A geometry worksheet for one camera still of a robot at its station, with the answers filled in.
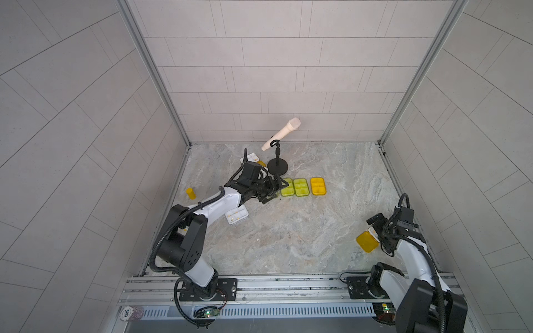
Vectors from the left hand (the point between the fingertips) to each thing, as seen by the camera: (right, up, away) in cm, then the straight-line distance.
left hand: (286, 188), depth 85 cm
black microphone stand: (-4, +9, +21) cm, 23 cm away
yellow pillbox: (+16, -1, +15) cm, 22 cm away
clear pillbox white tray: (-19, -14, +2) cm, 24 cm away
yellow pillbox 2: (+32, -21, -2) cm, 39 cm away
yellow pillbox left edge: (-43, -3, +8) cm, 43 cm away
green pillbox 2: (+7, -1, +13) cm, 15 cm away
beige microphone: (+3, +26, -1) cm, 26 cm away
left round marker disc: (-48, -34, -23) cm, 63 cm away
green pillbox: (+2, -3, +12) cm, 12 cm away
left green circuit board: (-26, -37, -19) cm, 49 cm away
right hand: (+37, -15, +2) cm, 40 cm away
